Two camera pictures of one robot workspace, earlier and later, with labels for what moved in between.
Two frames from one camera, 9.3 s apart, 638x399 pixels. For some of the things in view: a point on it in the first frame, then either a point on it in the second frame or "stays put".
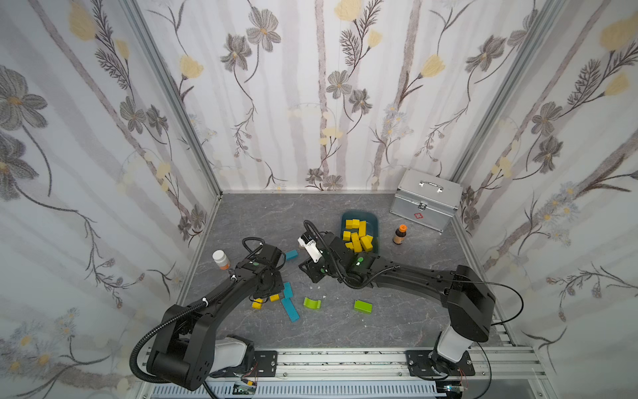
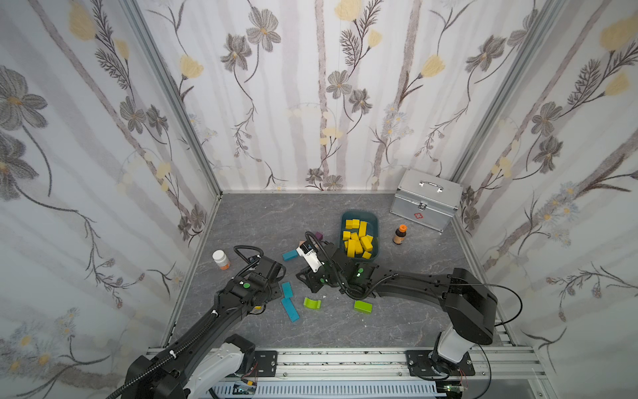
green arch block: [311, 303] stays put
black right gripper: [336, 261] → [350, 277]
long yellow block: [363, 228] stays put
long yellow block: [366, 243] stays put
